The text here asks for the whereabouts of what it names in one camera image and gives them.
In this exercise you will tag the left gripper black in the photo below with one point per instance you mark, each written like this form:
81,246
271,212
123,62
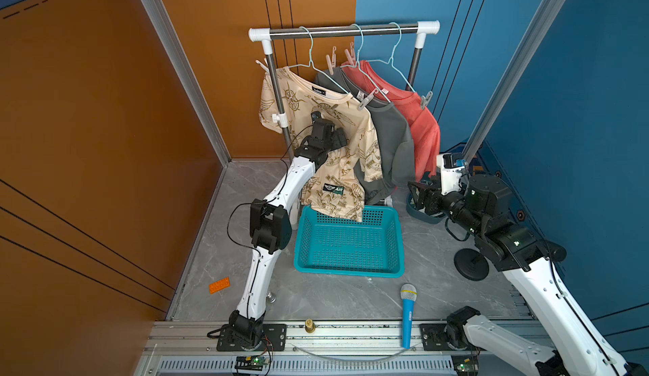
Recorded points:
335,143

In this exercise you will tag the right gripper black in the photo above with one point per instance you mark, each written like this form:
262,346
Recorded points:
428,193

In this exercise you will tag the beige patterned cloth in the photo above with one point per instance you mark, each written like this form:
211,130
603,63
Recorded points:
334,190

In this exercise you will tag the white clothespin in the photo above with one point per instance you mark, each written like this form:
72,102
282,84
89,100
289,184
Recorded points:
365,98

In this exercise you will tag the grey garment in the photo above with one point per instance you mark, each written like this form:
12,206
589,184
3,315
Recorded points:
396,149

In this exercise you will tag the red t-shirt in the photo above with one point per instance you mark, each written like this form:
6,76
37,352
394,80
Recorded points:
423,125

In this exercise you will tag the beige clothespin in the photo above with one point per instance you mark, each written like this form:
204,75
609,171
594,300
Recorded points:
331,60

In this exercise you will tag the pink clothespin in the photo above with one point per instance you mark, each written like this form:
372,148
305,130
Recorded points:
350,54

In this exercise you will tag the light grey clothespin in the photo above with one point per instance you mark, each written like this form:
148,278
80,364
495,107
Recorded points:
263,66

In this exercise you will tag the light green wire hanger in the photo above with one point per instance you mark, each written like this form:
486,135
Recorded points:
391,60

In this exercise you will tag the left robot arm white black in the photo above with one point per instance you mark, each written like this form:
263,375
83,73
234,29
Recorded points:
270,230

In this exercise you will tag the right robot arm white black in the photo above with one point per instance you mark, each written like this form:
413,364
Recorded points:
529,264

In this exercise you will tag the dark teal clothespin bin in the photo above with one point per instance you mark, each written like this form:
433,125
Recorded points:
421,215

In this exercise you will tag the blue toy microphone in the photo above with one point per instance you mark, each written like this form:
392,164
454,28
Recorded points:
408,295

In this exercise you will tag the teal plastic laundry basket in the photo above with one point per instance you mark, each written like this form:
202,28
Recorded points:
372,247

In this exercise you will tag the right green circuit board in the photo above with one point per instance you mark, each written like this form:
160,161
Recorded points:
465,366

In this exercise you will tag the green circuit board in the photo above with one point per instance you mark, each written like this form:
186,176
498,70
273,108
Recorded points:
251,364
465,366

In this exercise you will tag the small brass weight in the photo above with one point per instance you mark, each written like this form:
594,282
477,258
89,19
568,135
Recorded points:
309,326

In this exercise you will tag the orange rectangular tag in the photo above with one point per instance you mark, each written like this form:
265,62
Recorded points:
220,285

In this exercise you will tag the left green circuit board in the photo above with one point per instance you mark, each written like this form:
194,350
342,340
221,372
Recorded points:
251,364

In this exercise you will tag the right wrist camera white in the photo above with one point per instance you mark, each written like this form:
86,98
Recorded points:
452,169

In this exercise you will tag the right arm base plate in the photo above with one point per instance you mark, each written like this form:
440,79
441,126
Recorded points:
443,337

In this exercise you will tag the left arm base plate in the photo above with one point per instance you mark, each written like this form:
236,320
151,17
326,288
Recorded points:
276,334

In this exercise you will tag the aluminium front rail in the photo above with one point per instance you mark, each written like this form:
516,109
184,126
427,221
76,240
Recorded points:
329,338

